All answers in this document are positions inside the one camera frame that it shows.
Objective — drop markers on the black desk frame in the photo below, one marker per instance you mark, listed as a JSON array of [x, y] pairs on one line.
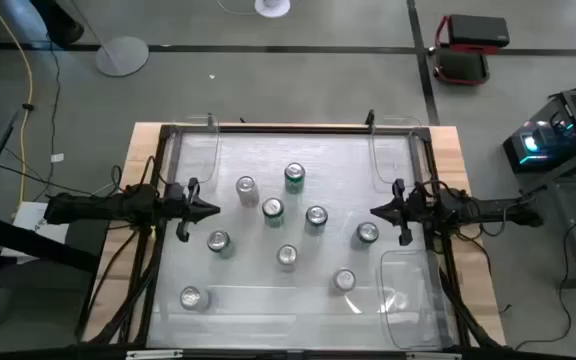
[[28, 242]]

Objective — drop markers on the grey round stand base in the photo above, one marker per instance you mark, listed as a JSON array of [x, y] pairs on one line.
[[121, 56]]

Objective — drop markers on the white grapefruit soda can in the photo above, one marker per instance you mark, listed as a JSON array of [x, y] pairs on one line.
[[247, 186], [191, 297], [344, 280], [287, 254]]

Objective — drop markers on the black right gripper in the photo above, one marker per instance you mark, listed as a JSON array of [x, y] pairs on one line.
[[415, 207]]

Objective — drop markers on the white paper sheet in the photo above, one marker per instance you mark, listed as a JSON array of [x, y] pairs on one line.
[[30, 217]]

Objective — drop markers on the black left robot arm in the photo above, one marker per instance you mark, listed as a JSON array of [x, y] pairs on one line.
[[93, 207]]

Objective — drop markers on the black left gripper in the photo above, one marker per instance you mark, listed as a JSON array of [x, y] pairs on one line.
[[175, 202]]

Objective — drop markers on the clear plastic bin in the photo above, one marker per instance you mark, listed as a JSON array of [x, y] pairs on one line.
[[200, 150], [393, 150], [413, 310]]

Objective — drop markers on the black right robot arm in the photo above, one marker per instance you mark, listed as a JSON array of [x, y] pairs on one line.
[[488, 207]]

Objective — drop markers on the white round stand base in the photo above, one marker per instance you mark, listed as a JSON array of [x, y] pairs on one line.
[[272, 7]]

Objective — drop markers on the silver metal bracket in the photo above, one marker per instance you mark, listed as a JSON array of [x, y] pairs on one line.
[[154, 354]]

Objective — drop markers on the person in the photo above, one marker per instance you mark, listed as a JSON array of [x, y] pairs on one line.
[[63, 25]]

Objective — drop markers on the small white floor tag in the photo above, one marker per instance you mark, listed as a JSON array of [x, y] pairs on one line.
[[57, 157]]

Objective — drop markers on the small black clamp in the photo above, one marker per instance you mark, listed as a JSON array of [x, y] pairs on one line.
[[369, 119], [210, 121]]

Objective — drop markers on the black computer with lights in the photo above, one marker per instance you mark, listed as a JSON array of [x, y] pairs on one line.
[[543, 145]]

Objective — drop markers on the red frame black padded seat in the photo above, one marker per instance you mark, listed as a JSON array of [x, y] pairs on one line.
[[478, 30]]

